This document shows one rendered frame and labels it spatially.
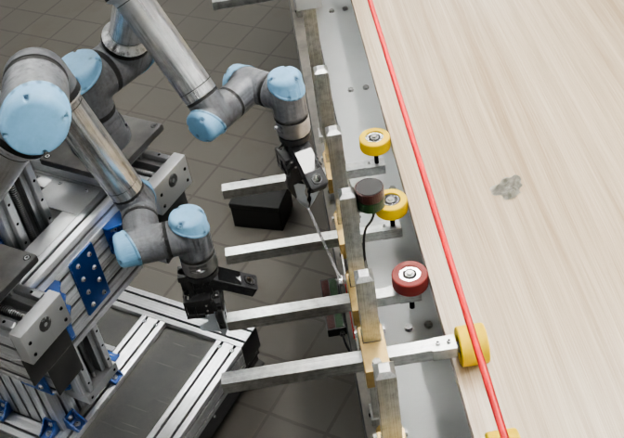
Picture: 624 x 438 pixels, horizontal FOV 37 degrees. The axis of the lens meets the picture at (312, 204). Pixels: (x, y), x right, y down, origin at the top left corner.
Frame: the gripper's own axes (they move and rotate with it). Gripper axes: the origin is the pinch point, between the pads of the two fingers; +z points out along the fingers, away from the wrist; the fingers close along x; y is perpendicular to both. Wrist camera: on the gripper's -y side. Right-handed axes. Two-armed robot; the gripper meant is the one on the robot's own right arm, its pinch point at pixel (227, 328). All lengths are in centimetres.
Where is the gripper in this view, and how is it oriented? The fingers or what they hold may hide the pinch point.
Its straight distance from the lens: 214.5
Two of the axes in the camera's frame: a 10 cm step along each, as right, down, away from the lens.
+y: -9.9, 1.5, -0.1
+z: 1.1, 7.5, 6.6
